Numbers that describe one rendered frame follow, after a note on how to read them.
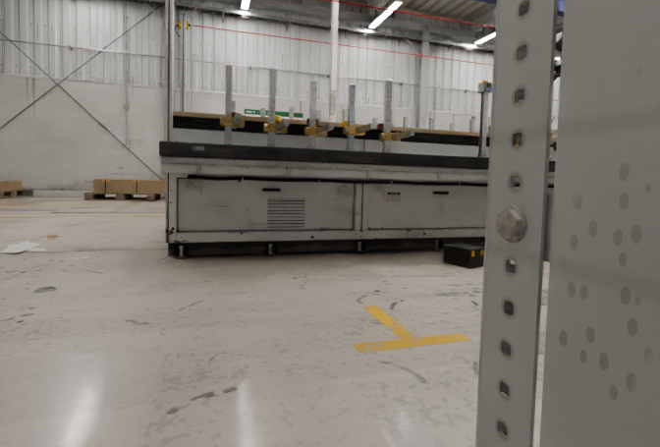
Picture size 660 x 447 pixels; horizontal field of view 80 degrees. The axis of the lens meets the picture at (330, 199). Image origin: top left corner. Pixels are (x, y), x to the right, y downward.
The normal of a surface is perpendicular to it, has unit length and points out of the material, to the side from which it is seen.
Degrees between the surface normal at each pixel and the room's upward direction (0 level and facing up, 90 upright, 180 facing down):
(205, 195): 90
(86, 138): 90
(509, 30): 90
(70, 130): 90
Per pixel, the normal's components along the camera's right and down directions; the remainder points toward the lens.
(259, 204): 0.29, 0.06
